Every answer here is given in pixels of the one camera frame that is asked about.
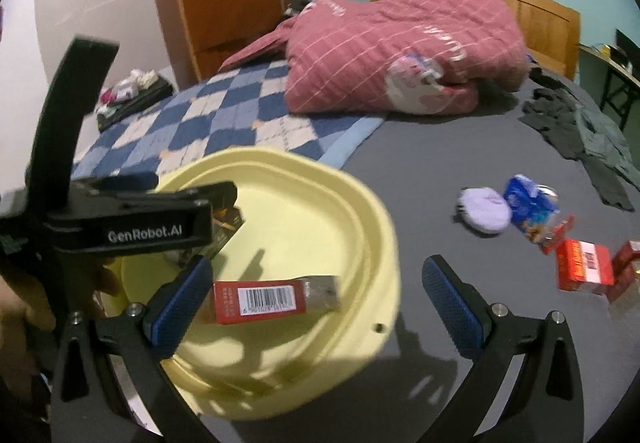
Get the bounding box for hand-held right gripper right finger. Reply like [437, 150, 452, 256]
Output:
[421, 254, 586, 443]

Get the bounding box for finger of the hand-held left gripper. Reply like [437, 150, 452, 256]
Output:
[27, 37, 121, 189]
[150, 180, 239, 210]

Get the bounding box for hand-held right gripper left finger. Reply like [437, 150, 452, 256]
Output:
[50, 255, 217, 443]

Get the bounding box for dark snack packet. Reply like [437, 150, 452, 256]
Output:
[207, 206, 246, 258]

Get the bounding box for red box with silver end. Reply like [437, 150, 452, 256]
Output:
[213, 275, 342, 325]

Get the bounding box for pale yellow plastic basin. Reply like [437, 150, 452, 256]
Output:
[102, 146, 402, 420]

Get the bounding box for blue snack packet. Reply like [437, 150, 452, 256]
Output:
[502, 174, 561, 244]

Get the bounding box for large red barcode box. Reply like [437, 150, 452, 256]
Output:
[556, 238, 615, 297]

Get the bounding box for narrow red box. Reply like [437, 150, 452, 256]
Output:
[607, 239, 640, 305]

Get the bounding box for person's left hand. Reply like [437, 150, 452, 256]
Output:
[0, 257, 122, 374]

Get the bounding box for black bag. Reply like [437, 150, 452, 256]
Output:
[96, 74, 174, 133]

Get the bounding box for white crumpled cloth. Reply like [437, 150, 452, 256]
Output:
[114, 68, 159, 99]

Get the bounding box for blue white checkered blanket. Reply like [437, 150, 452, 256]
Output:
[70, 58, 386, 184]

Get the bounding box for dark grey pants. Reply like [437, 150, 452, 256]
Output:
[519, 86, 636, 212]

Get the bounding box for pink checked quilt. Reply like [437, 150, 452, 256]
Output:
[217, 0, 531, 116]

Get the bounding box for grey green shirt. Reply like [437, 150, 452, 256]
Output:
[574, 102, 640, 191]

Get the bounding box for small black cloth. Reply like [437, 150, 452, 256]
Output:
[526, 52, 563, 91]

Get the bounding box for folding table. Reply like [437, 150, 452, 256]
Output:
[575, 43, 640, 130]

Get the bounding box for wooden headboard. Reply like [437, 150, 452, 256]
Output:
[370, 0, 582, 80]

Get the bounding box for black monitor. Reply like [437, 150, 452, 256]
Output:
[614, 28, 640, 70]

